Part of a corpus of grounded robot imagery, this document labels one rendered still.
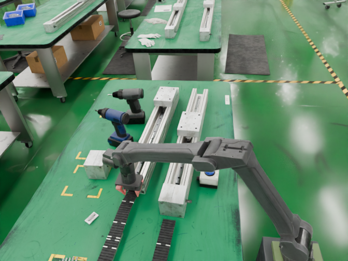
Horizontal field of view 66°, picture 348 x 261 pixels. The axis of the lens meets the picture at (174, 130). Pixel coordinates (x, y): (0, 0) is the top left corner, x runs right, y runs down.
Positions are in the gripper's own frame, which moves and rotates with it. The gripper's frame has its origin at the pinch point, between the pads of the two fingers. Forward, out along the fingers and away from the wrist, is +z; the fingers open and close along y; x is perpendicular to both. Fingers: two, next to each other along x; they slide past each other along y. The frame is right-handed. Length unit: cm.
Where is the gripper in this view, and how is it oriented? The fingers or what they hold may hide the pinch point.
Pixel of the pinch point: (131, 193)
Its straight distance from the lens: 119.8
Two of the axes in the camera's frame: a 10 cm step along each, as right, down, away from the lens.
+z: 0.2, 7.9, 6.2
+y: -9.9, -0.9, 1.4
